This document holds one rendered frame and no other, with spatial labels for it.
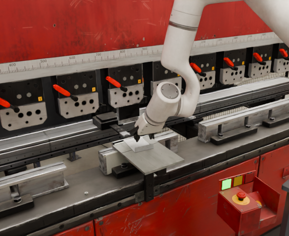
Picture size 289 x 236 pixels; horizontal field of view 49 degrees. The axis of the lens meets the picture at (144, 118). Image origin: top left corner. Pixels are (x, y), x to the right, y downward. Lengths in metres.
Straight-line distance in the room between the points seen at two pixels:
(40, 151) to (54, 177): 0.26
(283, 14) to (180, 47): 0.29
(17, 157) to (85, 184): 0.35
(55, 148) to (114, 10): 0.70
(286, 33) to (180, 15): 0.30
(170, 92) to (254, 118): 0.95
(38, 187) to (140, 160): 0.41
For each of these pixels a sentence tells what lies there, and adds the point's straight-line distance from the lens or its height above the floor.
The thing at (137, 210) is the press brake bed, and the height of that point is 0.74.
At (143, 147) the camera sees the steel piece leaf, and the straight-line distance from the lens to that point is 1.29.
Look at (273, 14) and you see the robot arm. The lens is 0.98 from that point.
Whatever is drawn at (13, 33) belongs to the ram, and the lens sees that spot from 1.10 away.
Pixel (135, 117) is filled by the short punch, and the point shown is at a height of 1.09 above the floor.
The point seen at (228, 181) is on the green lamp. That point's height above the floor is 0.82.
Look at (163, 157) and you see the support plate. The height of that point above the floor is 1.00.
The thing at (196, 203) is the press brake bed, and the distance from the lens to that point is 1.63.
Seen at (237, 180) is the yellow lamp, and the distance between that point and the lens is 1.50.
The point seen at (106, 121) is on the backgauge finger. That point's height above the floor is 1.02.
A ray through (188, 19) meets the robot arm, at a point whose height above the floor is 1.53.
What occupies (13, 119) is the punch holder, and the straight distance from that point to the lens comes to 1.15.
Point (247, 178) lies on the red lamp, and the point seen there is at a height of 0.81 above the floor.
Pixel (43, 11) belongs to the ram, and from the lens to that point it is 1.12.
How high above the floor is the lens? 1.60
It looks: 22 degrees down
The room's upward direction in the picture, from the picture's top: 1 degrees counter-clockwise
